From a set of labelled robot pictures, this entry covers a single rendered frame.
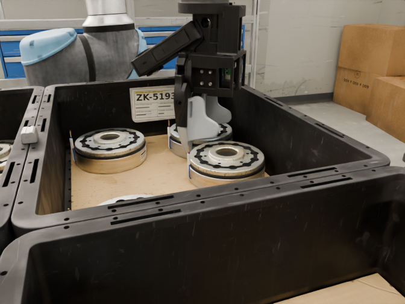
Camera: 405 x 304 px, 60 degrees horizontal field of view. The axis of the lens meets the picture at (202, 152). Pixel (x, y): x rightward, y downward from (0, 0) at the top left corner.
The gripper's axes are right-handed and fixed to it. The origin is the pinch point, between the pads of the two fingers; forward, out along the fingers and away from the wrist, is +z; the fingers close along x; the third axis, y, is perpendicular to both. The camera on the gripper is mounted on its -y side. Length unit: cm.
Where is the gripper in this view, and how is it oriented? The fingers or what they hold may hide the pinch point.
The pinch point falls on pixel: (191, 142)
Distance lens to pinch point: 54.8
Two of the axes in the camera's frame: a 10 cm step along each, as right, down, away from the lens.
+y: 9.4, 1.4, -3.0
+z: 0.0, 9.1, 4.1
